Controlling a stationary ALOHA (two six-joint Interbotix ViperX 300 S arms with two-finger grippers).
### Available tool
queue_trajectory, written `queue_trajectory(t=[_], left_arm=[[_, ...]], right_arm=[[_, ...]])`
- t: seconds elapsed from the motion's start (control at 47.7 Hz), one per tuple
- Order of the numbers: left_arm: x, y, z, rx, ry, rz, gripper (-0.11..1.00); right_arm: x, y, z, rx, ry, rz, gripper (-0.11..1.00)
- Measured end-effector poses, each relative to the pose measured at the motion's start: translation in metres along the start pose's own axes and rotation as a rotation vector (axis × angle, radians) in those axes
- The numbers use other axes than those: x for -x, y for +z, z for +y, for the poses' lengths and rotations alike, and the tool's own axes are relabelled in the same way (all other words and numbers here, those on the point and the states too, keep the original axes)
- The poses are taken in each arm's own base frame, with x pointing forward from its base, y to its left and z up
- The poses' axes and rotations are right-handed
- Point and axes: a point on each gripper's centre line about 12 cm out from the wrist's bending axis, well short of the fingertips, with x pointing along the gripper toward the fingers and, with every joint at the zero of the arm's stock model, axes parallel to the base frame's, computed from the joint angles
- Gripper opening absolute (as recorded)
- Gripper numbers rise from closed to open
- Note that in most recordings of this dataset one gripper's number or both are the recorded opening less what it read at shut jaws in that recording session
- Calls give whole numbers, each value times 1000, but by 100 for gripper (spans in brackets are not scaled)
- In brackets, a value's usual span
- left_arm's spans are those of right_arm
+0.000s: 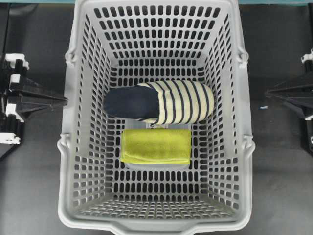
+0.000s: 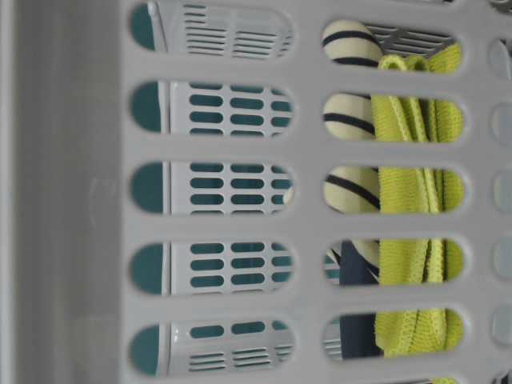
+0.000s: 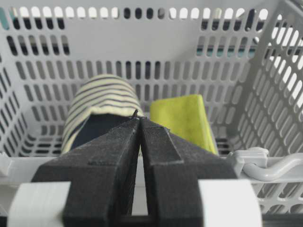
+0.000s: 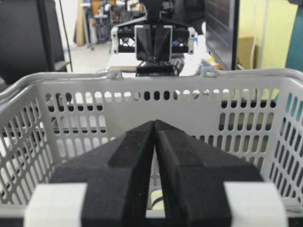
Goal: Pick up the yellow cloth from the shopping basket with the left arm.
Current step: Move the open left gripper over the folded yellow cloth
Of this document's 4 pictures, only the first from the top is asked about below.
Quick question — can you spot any grey plastic shopping basket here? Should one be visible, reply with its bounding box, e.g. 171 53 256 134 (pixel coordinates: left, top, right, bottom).
57 0 255 235

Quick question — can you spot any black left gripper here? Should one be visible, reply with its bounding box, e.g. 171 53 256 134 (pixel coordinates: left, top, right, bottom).
0 53 67 144

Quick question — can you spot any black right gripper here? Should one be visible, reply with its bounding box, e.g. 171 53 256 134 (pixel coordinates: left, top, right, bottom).
265 48 313 150

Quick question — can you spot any yellow cloth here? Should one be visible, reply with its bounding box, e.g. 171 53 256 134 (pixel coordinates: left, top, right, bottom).
121 129 192 165

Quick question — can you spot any striped navy cream slipper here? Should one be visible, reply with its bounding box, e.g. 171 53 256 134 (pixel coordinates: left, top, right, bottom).
103 80 214 125

